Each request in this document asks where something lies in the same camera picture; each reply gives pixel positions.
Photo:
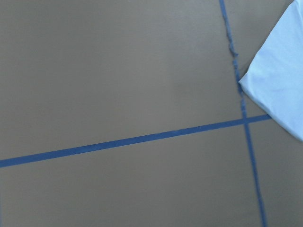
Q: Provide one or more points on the light blue t-shirt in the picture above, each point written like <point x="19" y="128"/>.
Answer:
<point x="274" y="80"/>

